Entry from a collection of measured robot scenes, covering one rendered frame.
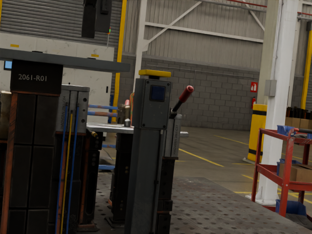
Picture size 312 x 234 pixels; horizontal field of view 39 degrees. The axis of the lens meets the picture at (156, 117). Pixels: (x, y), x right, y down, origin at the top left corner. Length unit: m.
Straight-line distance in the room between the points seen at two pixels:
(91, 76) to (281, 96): 5.08
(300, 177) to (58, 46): 6.77
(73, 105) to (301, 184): 2.38
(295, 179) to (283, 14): 2.43
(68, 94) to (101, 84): 8.23
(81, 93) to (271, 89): 4.09
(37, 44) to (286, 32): 5.45
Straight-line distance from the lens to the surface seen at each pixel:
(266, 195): 5.18
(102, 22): 0.91
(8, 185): 0.94
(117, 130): 1.24
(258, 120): 8.27
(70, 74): 9.19
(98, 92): 9.30
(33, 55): 0.89
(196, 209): 1.65
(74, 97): 1.09
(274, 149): 5.13
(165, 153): 1.17
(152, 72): 0.97
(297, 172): 3.25
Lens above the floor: 1.11
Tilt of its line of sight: 3 degrees down
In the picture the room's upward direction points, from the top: 6 degrees clockwise
